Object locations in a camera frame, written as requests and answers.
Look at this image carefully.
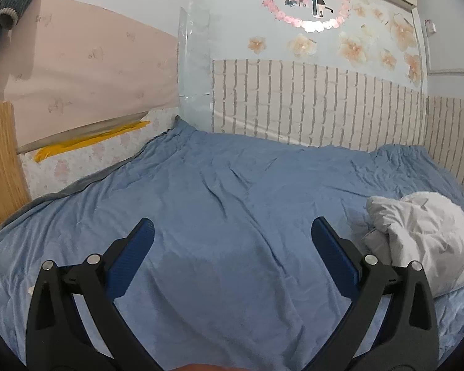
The blue bed sheet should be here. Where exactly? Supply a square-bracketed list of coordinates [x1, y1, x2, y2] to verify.
[0, 121, 464, 370]

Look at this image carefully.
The wooden bed board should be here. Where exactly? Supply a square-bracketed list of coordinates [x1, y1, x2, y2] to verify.
[0, 101, 31, 225]

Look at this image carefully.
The light grey large jacket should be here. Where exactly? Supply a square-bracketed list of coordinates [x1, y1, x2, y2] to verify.
[363, 192, 464, 297]

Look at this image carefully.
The yellow tape strip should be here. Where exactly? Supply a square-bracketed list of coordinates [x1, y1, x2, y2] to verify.
[33, 121, 151, 163]

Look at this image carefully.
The floral mattress side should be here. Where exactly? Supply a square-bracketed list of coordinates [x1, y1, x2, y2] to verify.
[18, 108, 178, 199]

